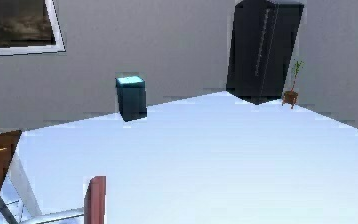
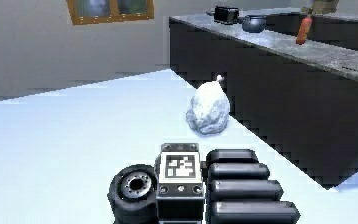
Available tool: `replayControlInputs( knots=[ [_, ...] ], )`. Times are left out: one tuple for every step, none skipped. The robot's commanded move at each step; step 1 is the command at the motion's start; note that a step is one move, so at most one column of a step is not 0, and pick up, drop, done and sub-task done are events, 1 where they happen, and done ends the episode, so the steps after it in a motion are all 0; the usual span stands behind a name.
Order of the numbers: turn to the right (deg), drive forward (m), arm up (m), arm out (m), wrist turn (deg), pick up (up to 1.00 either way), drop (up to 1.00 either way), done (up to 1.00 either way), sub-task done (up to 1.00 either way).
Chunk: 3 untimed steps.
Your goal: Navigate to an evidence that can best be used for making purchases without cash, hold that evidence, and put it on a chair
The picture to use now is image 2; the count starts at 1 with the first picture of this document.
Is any dark round pot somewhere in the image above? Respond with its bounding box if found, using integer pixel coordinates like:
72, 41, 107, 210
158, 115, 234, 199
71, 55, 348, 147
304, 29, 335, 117
241, 14, 267, 34

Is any orange red bottle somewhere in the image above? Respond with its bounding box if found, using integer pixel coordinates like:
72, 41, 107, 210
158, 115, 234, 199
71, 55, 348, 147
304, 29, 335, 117
295, 9, 314, 46

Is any white tied garbage bag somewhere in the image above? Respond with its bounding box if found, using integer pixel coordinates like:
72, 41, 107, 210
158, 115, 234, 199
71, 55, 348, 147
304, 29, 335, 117
185, 74, 231, 136

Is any brown box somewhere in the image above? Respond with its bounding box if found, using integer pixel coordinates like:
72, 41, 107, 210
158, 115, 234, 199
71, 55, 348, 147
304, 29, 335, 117
310, 0, 340, 16

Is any wooden framed window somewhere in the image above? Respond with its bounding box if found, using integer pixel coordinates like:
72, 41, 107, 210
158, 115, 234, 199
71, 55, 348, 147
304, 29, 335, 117
66, 0, 155, 26

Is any dark kitchen counter cabinet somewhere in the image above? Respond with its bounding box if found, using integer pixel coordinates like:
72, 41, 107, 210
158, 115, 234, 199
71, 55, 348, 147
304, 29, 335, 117
168, 7, 358, 191

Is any black toaster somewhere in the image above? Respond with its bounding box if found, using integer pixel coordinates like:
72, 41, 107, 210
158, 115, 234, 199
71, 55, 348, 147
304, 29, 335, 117
206, 5, 241, 25

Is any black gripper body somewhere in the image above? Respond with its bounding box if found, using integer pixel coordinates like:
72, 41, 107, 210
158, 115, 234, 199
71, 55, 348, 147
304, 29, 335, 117
107, 163, 159, 224

